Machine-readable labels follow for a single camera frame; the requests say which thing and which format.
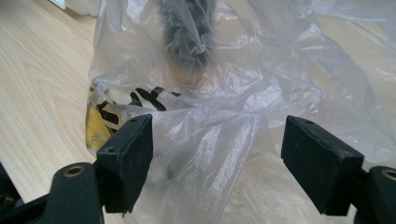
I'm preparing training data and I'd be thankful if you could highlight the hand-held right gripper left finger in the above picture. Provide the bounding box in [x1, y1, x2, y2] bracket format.
[94, 113, 154, 216]

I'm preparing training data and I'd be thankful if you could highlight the clear plastic bag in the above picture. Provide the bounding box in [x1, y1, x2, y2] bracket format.
[85, 0, 396, 224]

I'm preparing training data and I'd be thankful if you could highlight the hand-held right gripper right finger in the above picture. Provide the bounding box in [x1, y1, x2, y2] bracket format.
[280, 115, 365, 217]

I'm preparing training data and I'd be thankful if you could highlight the yellow packet with black print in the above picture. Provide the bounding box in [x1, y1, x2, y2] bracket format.
[85, 86, 182, 157]

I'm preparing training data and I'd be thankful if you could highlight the white plastic tray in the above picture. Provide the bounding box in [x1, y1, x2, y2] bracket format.
[49, 0, 101, 18]

